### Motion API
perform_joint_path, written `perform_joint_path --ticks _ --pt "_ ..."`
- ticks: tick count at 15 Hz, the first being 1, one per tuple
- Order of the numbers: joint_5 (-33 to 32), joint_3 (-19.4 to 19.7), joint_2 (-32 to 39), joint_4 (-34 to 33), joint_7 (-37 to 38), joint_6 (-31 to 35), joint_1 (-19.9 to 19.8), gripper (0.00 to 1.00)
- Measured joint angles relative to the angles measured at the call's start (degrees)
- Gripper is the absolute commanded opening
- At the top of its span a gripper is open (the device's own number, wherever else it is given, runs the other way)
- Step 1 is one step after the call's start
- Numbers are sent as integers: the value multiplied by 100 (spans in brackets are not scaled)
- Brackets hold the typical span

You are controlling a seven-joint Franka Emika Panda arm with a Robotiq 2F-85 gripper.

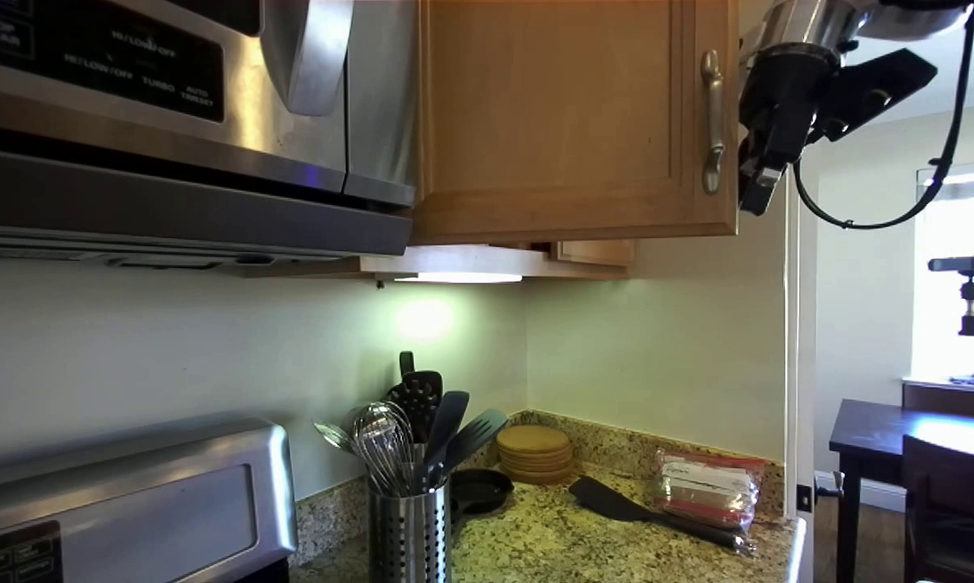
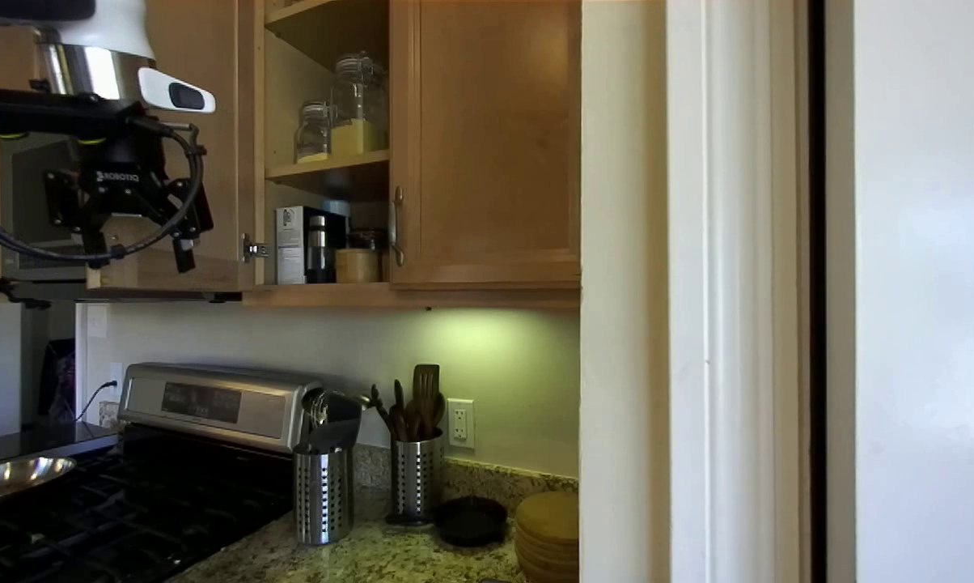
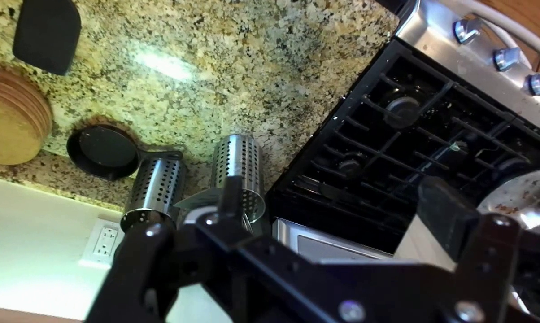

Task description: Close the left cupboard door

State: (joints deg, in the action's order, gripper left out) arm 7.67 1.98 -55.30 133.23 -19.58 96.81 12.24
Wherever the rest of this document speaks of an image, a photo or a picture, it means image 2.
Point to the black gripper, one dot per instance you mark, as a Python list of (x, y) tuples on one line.
[(155, 175)]

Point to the wooden cupboard door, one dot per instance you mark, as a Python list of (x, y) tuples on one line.
[(484, 142), (193, 39)]

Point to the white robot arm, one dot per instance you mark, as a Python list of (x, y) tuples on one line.
[(101, 81)]

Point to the small tan container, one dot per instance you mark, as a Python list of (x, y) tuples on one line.
[(356, 263)]

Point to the small glass jar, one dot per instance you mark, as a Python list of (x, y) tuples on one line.
[(311, 139)]

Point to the stainless steel stove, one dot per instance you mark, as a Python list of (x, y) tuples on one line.
[(205, 454)]

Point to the glass jar with yellow contents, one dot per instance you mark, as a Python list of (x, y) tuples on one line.
[(359, 107)]

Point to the under-cabinet light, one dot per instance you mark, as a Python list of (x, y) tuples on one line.
[(495, 305)]

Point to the metal bowl on stove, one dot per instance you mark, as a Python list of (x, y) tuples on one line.
[(30, 473)]

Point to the perforated metal utensil holder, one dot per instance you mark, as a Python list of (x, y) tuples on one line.
[(416, 476)]

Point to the small black pan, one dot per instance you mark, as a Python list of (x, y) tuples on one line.
[(471, 521)]

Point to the white wall outlet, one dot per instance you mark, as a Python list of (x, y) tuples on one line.
[(461, 422)]

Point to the white door frame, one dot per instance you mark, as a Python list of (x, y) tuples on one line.
[(735, 107)]

